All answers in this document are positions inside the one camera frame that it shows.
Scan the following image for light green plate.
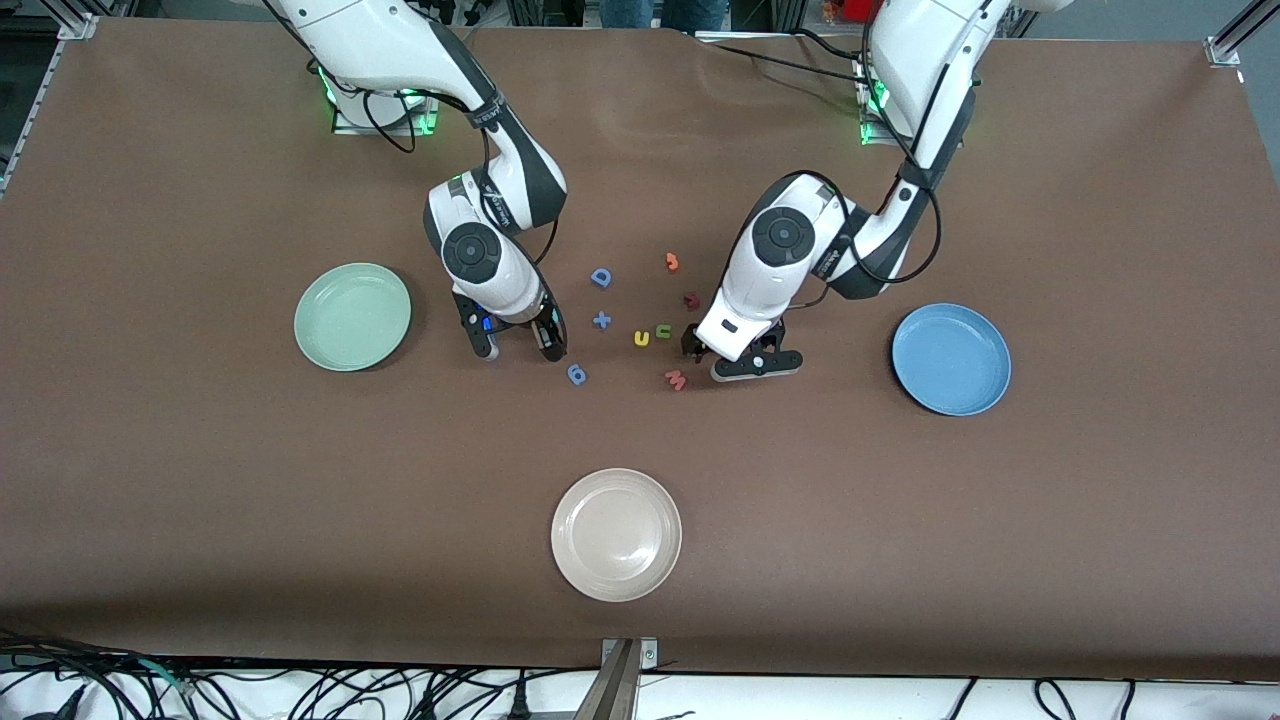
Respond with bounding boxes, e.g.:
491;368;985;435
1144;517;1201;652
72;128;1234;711
294;263;412;373

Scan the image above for beige plate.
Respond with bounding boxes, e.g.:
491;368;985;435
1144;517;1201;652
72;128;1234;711
551;468;683;603

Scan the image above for blue plate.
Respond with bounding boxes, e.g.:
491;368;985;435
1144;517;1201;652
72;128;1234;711
891;303;1012;417

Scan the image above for person in blue jeans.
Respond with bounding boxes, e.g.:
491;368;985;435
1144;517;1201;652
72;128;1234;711
600;0;731;31

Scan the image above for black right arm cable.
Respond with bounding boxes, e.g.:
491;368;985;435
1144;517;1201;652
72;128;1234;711
262;0;561;301

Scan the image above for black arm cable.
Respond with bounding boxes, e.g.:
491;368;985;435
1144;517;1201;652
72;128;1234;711
262;0;561;301
712;0;991;311

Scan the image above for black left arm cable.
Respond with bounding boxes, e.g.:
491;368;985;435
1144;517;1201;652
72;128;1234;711
712;0;991;311

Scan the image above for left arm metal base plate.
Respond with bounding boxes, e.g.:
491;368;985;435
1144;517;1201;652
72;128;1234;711
860;100;906;149

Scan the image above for black cable on tabletop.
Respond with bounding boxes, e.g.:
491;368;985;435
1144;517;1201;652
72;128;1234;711
795;30;873;63
712;42;869;83

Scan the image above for metal clamp bracket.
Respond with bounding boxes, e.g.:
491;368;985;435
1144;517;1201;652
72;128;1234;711
575;637;659;720

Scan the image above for teal cable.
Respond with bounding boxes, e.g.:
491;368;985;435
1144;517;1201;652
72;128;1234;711
138;656;197;698

